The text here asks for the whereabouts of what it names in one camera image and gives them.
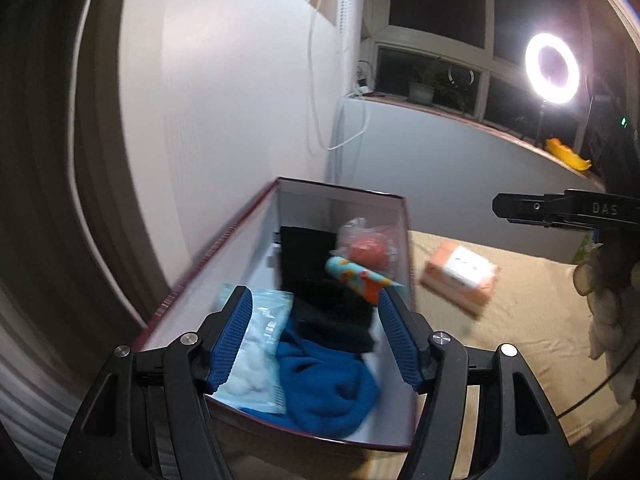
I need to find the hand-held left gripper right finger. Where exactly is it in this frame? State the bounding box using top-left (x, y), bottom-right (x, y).
top-left (377, 287), bottom-right (581, 480)

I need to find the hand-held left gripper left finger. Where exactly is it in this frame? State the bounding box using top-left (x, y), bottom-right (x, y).
top-left (52, 285), bottom-right (253, 480)

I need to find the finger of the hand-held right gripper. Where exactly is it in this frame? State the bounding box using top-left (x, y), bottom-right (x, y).
top-left (492, 191), bottom-right (571, 228)

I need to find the light blue cotton ball bag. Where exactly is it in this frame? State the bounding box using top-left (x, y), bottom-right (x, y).
top-left (207, 284), bottom-right (295, 416)

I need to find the black knit hat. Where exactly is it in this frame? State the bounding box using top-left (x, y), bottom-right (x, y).
top-left (289, 282), bottom-right (377, 356)

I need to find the colourful tube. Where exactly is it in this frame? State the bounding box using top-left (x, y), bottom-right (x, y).
top-left (324, 255), bottom-right (403, 305)

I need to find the orange ball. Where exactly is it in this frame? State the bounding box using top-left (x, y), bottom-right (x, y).
top-left (335, 217), bottom-right (401, 281)

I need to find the blue fleece hat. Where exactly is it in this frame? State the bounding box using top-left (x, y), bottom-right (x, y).
top-left (240, 327), bottom-right (378, 438)

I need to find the dark red box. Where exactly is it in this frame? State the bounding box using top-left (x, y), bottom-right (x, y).
top-left (135, 176), bottom-right (418, 453)

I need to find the person's right hand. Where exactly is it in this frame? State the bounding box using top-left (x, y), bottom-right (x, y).
top-left (572, 244), bottom-right (640, 406)

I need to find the yellow plastic thing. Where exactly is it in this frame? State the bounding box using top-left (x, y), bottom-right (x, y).
top-left (544, 137), bottom-right (593, 170)

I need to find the peach tissue pack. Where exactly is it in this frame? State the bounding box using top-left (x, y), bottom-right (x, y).
top-left (419, 240), bottom-right (502, 318)

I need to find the striped beige blanket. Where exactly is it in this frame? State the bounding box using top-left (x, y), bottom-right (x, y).
top-left (320, 230), bottom-right (640, 480)

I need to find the potted plant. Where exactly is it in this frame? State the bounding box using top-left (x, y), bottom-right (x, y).
top-left (406, 57), bottom-right (452, 107)

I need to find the grey ribbed panel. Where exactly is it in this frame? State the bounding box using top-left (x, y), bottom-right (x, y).
top-left (0, 305), bottom-right (151, 480)

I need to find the white ribbed pipe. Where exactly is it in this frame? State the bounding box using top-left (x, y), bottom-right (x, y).
top-left (339, 0), bottom-right (359, 53)

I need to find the ring light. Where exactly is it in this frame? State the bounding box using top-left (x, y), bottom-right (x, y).
top-left (523, 31), bottom-right (582, 150)

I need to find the black cable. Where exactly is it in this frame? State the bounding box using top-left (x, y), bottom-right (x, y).
top-left (554, 325), bottom-right (637, 420)

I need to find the thick white cable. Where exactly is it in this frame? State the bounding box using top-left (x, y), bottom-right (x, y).
top-left (67, 0), bottom-right (148, 333)

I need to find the window frame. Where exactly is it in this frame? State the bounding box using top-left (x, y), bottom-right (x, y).
top-left (361, 0), bottom-right (598, 133)

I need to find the thin white cable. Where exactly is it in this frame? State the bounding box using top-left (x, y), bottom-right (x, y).
top-left (306, 0), bottom-right (372, 152)

